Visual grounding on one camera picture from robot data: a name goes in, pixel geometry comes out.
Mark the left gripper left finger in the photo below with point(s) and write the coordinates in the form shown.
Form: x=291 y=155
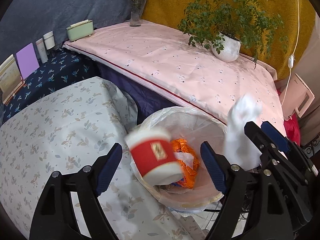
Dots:
x=54 y=216

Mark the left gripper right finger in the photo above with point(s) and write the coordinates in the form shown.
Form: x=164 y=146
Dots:
x=232 y=181

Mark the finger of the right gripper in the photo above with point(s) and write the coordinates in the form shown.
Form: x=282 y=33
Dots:
x=292 y=151
x=257 y=137

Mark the white cotton glove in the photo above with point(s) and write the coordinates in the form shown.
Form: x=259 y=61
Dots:
x=238 y=148

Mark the red paper cup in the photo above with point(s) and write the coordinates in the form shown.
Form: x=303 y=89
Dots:
x=153 y=155

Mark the white knitted cloth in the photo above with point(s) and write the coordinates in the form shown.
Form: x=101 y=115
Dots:
x=186 y=158

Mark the trash bin with white liner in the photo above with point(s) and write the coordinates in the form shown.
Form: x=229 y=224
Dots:
x=189 y=128

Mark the pink white appliance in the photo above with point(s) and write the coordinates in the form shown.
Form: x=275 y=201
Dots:
x=297 y=98

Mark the floral grey tablecloth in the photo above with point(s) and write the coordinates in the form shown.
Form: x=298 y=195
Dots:
x=68 y=130

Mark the mustard yellow curtain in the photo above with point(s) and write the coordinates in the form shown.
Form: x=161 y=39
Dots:
x=298 y=17

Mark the pink dotted sheet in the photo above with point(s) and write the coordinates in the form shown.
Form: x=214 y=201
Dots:
x=160 y=59

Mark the green plant in white pot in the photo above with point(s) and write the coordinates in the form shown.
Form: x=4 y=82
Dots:
x=210 y=23

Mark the navy floral cloth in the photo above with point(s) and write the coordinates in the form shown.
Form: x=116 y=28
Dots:
x=66 y=68

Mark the purple card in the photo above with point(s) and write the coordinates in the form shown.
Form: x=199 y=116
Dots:
x=27 y=60

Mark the white cosmetic tube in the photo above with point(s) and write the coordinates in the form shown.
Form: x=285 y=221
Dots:
x=42 y=50

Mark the white cosmetic jar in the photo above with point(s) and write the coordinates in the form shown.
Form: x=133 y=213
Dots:
x=49 y=40

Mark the mint green tissue box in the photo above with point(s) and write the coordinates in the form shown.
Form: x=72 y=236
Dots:
x=79 y=30

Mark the blue grey blanket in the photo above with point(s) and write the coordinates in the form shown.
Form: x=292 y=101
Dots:
x=26 y=21

